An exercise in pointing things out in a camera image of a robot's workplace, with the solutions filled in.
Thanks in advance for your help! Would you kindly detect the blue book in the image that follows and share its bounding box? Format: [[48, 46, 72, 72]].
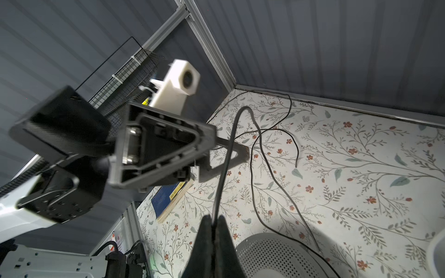
[[151, 179, 195, 223]]

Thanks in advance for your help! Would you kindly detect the white plastic bin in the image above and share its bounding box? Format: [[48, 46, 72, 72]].
[[426, 229, 445, 278]]

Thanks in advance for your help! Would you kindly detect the grey perforated cable spool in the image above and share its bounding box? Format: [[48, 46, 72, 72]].
[[235, 234, 336, 278]]

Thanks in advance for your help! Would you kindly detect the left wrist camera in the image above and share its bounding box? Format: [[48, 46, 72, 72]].
[[138, 59, 200, 115]]

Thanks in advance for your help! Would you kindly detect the black cable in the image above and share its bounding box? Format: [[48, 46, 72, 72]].
[[207, 89, 341, 278]]

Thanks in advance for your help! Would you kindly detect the floral table mat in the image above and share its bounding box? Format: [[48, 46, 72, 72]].
[[135, 88, 445, 278]]

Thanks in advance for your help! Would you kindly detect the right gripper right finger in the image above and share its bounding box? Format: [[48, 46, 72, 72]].
[[213, 215, 246, 278]]

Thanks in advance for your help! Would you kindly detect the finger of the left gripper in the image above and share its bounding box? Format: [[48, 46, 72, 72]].
[[187, 135, 250, 174], [107, 103, 217, 190]]

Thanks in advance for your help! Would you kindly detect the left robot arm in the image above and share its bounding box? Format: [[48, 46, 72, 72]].
[[1, 86, 249, 242]]

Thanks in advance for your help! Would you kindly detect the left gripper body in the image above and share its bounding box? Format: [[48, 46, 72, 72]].
[[9, 86, 114, 222]]

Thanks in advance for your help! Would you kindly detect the black wire wall basket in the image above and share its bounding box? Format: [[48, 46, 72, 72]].
[[89, 37, 165, 131]]

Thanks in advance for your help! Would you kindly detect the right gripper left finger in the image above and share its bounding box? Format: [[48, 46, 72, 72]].
[[182, 215, 215, 278]]

